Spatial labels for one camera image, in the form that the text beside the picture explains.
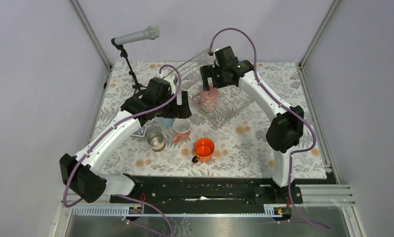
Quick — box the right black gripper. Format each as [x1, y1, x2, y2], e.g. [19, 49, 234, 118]
[200, 64, 233, 92]

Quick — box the wire dish rack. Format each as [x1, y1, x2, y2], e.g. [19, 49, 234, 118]
[178, 49, 253, 128]

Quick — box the cream brown-banded cup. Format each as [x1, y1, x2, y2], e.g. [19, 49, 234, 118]
[146, 131, 166, 152]

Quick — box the grey microphone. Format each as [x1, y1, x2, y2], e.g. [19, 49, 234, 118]
[111, 26, 160, 45]

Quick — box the pink textured mug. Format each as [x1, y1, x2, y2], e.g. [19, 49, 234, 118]
[173, 118, 192, 143]

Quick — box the purple cable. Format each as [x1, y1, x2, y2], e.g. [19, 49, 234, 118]
[208, 28, 332, 232]
[62, 64, 182, 237]

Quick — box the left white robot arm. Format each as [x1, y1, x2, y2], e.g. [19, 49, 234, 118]
[59, 74, 191, 207]

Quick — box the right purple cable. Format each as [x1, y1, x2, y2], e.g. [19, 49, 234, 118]
[208, 28, 332, 232]

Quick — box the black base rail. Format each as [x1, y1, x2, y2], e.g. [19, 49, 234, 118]
[129, 176, 303, 214]

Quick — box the orange mug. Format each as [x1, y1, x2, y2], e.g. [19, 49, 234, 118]
[192, 138, 215, 163]

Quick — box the light blue mug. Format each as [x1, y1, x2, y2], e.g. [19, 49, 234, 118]
[160, 118, 175, 127]

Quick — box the blue playing card box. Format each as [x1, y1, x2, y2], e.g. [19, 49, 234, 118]
[131, 125, 147, 138]

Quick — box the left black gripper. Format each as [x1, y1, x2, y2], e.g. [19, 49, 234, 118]
[156, 91, 192, 119]

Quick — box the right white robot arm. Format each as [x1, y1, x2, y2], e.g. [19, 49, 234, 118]
[200, 46, 304, 203]

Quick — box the pink floral mug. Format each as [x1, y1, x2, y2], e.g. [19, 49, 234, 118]
[192, 87, 219, 113]

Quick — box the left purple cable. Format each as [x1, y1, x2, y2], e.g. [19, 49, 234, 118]
[62, 64, 182, 237]

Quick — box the floral table mat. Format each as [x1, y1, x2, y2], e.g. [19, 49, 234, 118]
[82, 61, 328, 179]

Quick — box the black microphone tripod stand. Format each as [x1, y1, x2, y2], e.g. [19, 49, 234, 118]
[116, 45, 146, 97]

